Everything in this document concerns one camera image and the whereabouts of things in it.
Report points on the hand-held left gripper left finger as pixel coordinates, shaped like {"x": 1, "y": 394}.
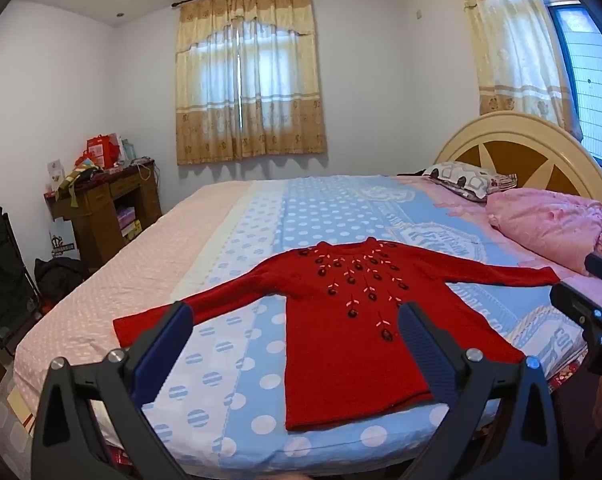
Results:
{"x": 168, "y": 347}

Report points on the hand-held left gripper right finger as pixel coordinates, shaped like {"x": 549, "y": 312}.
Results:
{"x": 426, "y": 350}

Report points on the red embroidered knit sweater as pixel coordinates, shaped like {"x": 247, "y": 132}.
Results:
{"x": 351, "y": 350}

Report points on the floral mattress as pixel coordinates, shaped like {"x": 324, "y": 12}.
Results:
{"x": 568, "y": 372}

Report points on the pink folded quilt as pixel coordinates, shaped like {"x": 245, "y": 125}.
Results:
{"x": 546, "y": 225}

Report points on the person's purple sweater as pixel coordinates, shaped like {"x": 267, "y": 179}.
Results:
{"x": 571, "y": 425}

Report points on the cream round wooden headboard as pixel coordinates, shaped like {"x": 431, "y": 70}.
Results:
{"x": 556, "y": 165}

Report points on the red printed box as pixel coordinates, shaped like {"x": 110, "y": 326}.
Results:
{"x": 118, "y": 456}

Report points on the black bag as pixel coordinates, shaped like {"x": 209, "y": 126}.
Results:
{"x": 61, "y": 277}

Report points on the boxes in desk shelf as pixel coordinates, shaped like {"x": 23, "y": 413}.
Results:
{"x": 129, "y": 221}

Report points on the white crown print bag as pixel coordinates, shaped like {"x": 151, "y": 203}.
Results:
{"x": 61, "y": 245}

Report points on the brown wooden desk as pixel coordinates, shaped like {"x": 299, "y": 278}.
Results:
{"x": 96, "y": 210}

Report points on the blue pink dotted bed sheet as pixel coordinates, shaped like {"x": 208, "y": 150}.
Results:
{"x": 261, "y": 220}

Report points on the grey patterned pillow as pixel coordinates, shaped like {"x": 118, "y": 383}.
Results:
{"x": 468, "y": 180}

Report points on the black folding chair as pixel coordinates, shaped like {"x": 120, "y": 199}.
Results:
{"x": 3, "y": 280}

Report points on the green yellow striped cloth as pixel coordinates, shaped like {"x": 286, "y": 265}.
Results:
{"x": 76, "y": 180}

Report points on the window with grille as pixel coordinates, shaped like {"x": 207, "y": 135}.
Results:
{"x": 593, "y": 75}

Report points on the teal box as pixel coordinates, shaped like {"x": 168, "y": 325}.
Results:
{"x": 129, "y": 151}

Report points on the white printed card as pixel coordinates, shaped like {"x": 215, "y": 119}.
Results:
{"x": 55, "y": 175}

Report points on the red gift bag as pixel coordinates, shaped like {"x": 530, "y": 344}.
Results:
{"x": 103, "y": 150}

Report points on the narrow beige floral curtain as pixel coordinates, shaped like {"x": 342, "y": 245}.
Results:
{"x": 516, "y": 40}

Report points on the wide beige floral curtain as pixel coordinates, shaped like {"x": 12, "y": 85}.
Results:
{"x": 251, "y": 80}

